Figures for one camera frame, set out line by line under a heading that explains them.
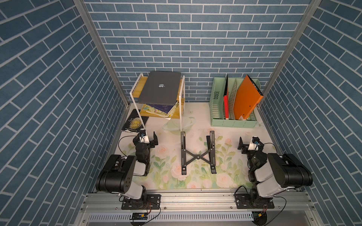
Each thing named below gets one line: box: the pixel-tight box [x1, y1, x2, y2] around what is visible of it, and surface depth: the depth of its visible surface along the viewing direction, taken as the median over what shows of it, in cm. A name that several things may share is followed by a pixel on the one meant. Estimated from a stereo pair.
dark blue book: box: [146, 100, 178, 114], surface depth 96 cm
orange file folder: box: [233, 74, 264, 120], surface depth 98 cm
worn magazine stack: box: [142, 101, 180, 121], surface depth 95 cm
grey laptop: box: [137, 71, 182, 105], surface depth 82 cm
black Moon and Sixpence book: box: [121, 108, 145, 133], surface depth 107 cm
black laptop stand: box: [180, 130, 217, 176], surface depth 87 cm
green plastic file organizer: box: [209, 77, 263, 129], surface depth 107 cm
